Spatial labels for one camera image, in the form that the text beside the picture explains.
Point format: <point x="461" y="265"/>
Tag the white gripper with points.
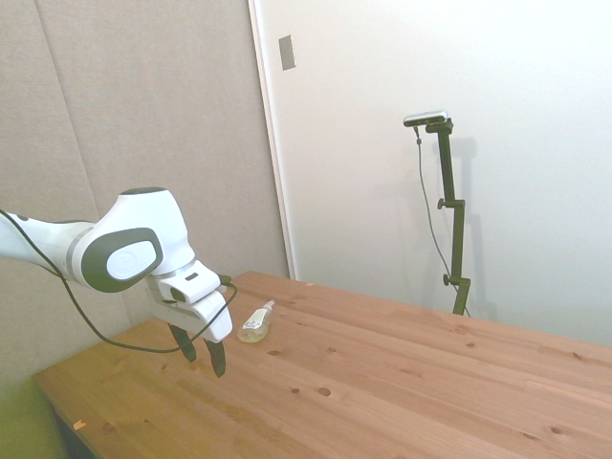
<point x="215" y="318"/>

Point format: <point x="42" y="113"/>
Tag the clear sanitizer pump bottle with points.
<point x="253" y="327"/>

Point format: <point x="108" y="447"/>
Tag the small orange scrap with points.
<point x="79" y="424"/>

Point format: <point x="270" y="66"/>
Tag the green blurry object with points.
<point x="24" y="425"/>

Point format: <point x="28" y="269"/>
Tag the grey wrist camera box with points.
<point x="191" y="287"/>

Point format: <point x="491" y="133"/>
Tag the white door frame trim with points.
<point x="272" y="143"/>

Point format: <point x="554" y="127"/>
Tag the black camera stand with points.
<point x="447" y="167"/>

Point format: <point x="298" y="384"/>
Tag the grey wall plate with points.
<point x="287" y="52"/>

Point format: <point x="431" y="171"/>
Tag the silver exterior camera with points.
<point x="425" y="118"/>

